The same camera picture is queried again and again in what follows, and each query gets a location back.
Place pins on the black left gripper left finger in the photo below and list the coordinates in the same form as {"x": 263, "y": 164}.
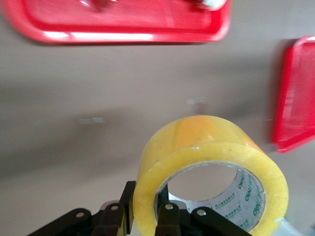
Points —
{"x": 126, "y": 209}

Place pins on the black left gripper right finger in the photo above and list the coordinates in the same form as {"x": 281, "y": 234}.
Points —
{"x": 167, "y": 218}

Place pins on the yellow packing tape roll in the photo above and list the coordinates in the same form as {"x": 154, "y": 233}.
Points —
{"x": 197, "y": 137}

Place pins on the empty red plastic tray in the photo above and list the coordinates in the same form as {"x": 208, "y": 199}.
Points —
{"x": 300, "y": 98}

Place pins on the red tray with fittings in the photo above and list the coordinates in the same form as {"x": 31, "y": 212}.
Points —
{"x": 123, "y": 22}

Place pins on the white brass pipe fitting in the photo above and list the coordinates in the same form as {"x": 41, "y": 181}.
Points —
{"x": 212, "y": 3}

